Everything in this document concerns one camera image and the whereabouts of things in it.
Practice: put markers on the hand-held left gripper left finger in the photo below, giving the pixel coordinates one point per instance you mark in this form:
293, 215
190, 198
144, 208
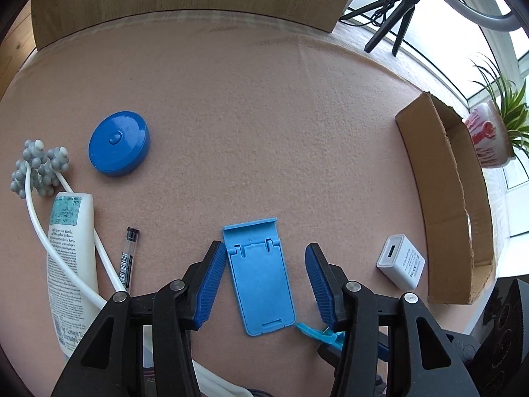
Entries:
208, 285

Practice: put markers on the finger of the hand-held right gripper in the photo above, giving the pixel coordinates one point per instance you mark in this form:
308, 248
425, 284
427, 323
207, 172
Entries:
328, 355

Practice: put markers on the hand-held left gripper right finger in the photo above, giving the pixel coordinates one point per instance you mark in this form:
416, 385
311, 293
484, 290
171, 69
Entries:
318, 285

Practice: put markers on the blue plastic clip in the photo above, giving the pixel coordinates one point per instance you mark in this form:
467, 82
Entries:
314, 333

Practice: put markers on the blue phone stand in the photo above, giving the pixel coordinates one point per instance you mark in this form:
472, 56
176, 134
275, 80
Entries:
260, 281

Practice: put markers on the clear black pen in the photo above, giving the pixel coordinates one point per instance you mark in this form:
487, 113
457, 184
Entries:
128, 256

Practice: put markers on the white lotion tube blue cap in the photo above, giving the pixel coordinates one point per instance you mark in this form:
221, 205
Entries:
70, 248

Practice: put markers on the cardboard box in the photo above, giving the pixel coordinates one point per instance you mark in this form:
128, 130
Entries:
438, 173

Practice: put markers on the white usb charger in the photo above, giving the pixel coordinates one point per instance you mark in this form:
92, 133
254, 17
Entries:
399, 262

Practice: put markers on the blue round case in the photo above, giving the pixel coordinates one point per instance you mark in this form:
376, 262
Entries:
120, 142

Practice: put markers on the white red flower pot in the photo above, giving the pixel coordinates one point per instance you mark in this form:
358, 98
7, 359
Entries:
487, 132

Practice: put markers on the green spider plant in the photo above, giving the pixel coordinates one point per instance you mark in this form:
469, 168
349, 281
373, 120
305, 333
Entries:
512, 103

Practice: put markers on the black tripod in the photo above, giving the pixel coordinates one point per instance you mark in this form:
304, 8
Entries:
403, 20

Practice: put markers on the pine wood panel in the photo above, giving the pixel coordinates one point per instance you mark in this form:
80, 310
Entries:
14, 45

